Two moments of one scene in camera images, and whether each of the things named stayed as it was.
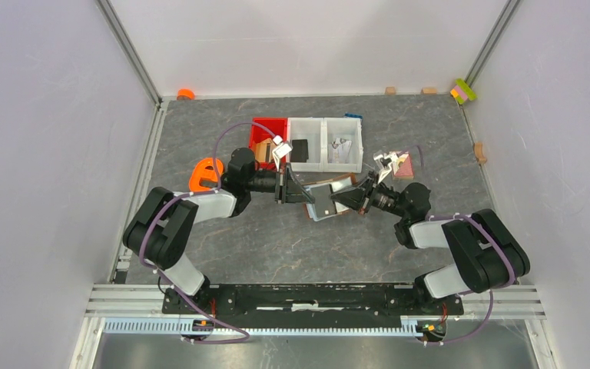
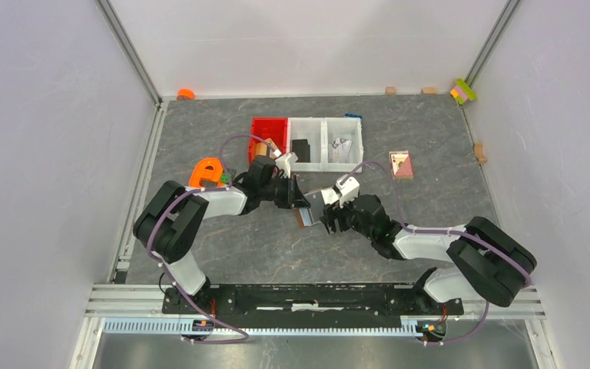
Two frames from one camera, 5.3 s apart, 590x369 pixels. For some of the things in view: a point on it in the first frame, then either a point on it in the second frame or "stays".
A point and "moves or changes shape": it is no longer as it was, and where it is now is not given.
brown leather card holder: (339, 184) moves or changes shape
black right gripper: (353, 197) -> (332, 211)
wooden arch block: (478, 153) stays
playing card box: (403, 167) stays
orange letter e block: (200, 171) stays
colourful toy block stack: (462, 91) stays
